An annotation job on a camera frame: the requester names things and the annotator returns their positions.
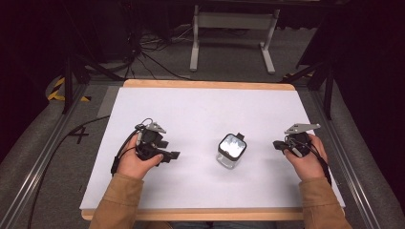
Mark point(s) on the white metal stand frame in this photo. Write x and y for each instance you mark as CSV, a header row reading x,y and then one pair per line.
x,y
235,20

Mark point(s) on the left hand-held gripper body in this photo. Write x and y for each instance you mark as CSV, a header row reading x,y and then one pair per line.
x,y
149,140

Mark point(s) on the yellow black hazard tape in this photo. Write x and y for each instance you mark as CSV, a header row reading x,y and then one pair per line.
x,y
59,83

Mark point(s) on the aluminium floor rail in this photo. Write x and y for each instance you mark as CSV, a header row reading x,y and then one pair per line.
x,y
350,165
35,171

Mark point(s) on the white table mat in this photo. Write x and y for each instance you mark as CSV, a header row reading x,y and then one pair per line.
x,y
197,111

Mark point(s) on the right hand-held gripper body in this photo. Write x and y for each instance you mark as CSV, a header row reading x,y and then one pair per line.
x,y
301,143

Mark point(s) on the person's left hand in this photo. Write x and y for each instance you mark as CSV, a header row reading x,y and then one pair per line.
x,y
133,165

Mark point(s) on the small clear glass jar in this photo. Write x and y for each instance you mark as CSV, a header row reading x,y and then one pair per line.
x,y
231,149

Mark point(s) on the person's right hand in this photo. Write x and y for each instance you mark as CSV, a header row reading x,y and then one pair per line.
x,y
310,167

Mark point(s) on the black tripod stand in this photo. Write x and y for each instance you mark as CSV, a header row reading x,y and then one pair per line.
x,y
67,86
328,92

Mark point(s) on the wooden table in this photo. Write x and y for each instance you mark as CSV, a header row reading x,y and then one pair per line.
x,y
207,84

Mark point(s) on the black tape floor mark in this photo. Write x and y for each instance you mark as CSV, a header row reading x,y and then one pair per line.
x,y
79,134

